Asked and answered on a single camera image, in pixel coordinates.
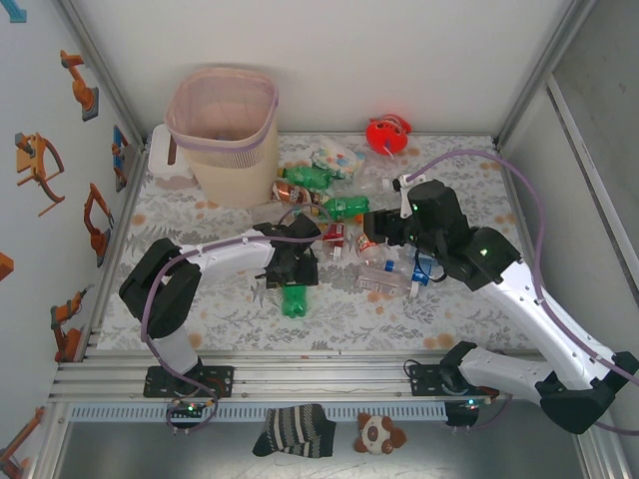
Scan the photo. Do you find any green plastic soda bottle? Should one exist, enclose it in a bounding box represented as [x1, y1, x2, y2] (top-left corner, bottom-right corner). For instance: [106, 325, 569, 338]
[280, 282, 314, 319]
[319, 195, 371, 222]
[277, 164, 341, 192]

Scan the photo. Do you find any clear bottle orange cap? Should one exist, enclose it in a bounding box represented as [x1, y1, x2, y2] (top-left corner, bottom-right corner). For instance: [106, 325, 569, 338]
[354, 213, 385, 264]

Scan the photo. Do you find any beige ribbed plastic bin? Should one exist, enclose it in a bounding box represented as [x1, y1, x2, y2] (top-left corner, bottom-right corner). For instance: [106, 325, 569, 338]
[163, 66, 281, 210]

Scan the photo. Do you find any pink translucent bin liner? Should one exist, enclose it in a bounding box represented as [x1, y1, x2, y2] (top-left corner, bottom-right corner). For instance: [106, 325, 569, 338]
[163, 66, 281, 155]

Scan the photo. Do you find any floral print tablecloth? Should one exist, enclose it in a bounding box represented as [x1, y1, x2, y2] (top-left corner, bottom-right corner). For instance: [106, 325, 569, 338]
[97, 132, 538, 353]

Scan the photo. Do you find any clear square plastic bottle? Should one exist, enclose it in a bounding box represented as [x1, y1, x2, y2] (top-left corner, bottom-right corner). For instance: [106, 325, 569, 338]
[249, 202, 301, 224]

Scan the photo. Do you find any clear bottle white cap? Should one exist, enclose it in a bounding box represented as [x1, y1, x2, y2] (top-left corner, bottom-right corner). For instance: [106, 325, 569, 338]
[359, 167, 403, 209]

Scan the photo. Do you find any brown copper label bottle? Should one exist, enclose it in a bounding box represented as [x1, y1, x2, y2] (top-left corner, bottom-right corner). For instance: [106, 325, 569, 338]
[271, 180, 325, 207]

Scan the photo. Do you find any clear bottle blue cap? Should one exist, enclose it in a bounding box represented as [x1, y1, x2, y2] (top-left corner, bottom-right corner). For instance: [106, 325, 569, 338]
[356, 263, 421, 299]
[367, 244, 400, 274]

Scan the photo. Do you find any red plastic toy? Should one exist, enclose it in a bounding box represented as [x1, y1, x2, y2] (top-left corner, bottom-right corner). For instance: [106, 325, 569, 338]
[365, 114, 414, 157]

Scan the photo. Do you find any striped black grey sock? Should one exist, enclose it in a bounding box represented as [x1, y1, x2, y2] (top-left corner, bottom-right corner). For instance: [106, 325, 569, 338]
[252, 403, 336, 459]

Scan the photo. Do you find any pink white tissue box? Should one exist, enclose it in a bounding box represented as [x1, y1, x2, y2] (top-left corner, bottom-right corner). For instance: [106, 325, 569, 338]
[148, 124, 195, 191]

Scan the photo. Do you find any brown white plush toy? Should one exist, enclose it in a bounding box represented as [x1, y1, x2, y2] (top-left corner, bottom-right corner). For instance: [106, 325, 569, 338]
[354, 412, 408, 456]

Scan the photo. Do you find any small orange robot sticker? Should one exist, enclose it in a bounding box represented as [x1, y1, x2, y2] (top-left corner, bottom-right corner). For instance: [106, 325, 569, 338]
[59, 48, 100, 123]

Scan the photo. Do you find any orange clawed robot sticker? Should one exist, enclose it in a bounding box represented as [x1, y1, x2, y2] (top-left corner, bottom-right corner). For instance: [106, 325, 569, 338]
[14, 132, 67, 218]

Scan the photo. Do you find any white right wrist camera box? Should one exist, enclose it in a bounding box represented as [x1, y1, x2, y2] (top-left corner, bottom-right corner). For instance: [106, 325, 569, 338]
[390, 173, 416, 204]

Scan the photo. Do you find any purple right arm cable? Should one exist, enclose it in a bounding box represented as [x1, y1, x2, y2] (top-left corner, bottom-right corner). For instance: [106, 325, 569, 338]
[406, 149, 639, 436]

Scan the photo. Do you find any aluminium frame rail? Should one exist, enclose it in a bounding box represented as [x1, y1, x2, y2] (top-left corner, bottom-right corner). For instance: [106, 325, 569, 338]
[49, 350, 550, 403]

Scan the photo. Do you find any aluminium frame post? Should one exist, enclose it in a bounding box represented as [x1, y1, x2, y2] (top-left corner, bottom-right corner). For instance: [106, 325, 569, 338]
[493, 0, 598, 147]
[57, 0, 151, 151]

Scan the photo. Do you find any blue orange wall sticker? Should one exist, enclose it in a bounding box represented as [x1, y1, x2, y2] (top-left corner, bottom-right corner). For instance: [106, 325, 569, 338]
[112, 124, 131, 194]

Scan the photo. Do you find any white perforated cable tray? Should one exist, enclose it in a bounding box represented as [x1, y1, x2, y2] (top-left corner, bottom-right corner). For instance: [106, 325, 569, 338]
[69, 403, 448, 423]

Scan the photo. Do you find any blue gantry wall sticker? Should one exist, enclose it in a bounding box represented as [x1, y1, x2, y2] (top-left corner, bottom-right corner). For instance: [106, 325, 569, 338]
[0, 0, 29, 25]

